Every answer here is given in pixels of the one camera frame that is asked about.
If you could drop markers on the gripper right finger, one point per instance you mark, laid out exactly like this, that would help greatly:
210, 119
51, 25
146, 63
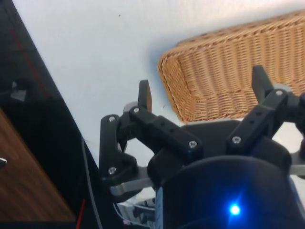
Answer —
259, 119

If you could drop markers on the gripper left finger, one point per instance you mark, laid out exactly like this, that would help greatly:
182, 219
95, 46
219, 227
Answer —
112, 143

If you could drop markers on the wicker basket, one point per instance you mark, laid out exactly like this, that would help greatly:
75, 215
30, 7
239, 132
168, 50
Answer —
214, 71

